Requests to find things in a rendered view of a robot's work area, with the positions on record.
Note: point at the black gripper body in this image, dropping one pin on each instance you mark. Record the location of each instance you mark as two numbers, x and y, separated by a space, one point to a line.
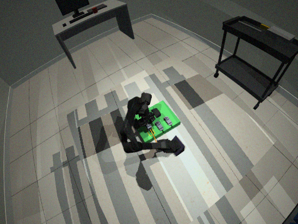
137 124

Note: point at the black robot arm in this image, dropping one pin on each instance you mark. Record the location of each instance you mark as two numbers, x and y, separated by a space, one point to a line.
139 106

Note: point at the green rectangular slab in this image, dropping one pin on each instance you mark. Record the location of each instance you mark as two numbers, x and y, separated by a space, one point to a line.
161 125

